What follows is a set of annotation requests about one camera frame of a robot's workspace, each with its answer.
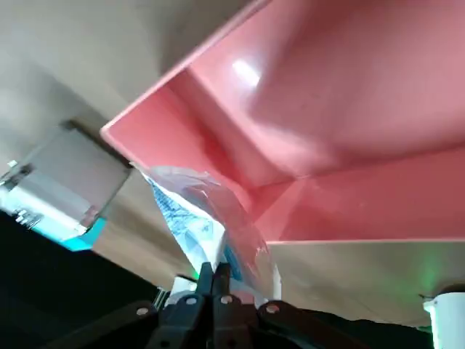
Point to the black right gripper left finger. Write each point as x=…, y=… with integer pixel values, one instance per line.
x=174, y=323

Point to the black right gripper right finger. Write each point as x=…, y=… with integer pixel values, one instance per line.
x=254, y=327

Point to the new mask packet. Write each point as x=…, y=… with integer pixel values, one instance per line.
x=189, y=218

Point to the blue plastic box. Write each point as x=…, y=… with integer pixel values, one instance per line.
x=85, y=238

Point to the pink plastic box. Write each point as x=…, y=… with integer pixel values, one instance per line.
x=327, y=109

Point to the silver metal case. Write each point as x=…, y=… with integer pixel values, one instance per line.
x=72, y=174

